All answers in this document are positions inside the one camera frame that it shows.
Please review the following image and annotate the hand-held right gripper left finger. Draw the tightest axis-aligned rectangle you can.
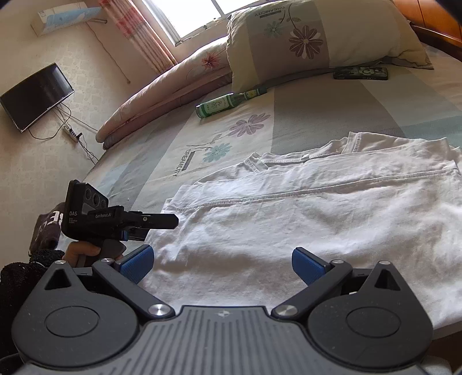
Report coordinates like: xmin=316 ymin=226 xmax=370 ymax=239
xmin=43 ymin=244 xmax=174 ymax=321

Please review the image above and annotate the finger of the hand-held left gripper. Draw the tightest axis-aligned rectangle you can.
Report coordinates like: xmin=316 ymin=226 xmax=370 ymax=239
xmin=122 ymin=213 xmax=180 ymax=242

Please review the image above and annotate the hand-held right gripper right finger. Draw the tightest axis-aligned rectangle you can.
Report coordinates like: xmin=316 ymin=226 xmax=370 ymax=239
xmin=271 ymin=247 xmax=402 ymax=320

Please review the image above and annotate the white printed t-shirt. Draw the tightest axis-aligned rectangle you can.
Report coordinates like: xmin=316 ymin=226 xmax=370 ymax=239
xmin=139 ymin=132 xmax=462 ymax=330

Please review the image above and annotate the person's left hand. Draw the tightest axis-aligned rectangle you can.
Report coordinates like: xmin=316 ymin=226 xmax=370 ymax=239
xmin=63 ymin=240 xmax=102 ymax=268

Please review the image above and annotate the dark cloth with white letters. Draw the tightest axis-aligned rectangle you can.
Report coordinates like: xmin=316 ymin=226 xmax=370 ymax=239
xmin=31 ymin=202 xmax=67 ymax=255

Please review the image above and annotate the folded pink floral quilt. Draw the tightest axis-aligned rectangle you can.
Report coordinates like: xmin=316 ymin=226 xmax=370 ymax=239
xmin=96 ymin=36 xmax=233 ymax=150

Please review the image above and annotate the green glass bottle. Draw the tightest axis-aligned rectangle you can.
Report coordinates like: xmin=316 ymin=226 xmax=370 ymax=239
xmin=195 ymin=87 xmax=268 ymax=119

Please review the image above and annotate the pink patterned curtain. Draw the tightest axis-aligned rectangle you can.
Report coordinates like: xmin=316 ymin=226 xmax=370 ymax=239
xmin=99 ymin=0 xmax=177 ymax=74

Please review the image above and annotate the phone with cartoon case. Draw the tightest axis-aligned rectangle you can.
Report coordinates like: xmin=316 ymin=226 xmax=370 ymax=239
xmin=333 ymin=65 xmax=388 ymax=80

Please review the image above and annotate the window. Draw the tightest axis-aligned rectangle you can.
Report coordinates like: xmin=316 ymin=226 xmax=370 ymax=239
xmin=142 ymin=0 xmax=300 ymax=46

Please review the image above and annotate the floral pillow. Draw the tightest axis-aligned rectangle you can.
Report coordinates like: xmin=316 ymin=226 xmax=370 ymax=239
xmin=226 ymin=0 xmax=434 ymax=92

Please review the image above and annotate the wooden headboard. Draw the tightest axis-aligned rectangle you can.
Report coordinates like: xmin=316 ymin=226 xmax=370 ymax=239
xmin=392 ymin=0 xmax=462 ymax=47

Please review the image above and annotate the black television cable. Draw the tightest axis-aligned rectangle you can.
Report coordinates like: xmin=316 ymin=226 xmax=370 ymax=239
xmin=27 ymin=103 xmax=98 ymax=166

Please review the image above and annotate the wall television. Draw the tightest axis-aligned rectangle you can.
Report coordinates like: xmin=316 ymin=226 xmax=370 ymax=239
xmin=0 ymin=63 xmax=75 ymax=133

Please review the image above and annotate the wall air conditioner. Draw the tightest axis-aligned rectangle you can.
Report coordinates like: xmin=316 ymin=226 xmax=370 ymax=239
xmin=31 ymin=0 xmax=103 ymax=37

